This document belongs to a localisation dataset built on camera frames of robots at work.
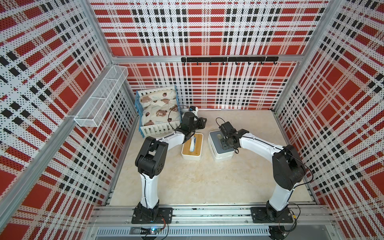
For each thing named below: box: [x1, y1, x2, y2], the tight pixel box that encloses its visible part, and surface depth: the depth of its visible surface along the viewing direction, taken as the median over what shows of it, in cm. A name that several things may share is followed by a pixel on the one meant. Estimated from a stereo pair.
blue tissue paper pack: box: [189, 135, 196, 152], surface depth 95 cm
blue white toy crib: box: [135, 85, 182, 138], surface depth 107 cm
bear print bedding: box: [139, 89, 181, 127], surface depth 110 cm
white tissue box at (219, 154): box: [207, 134, 235, 163], surface depth 90 cm
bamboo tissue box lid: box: [182, 133, 204, 157], surface depth 95 cm
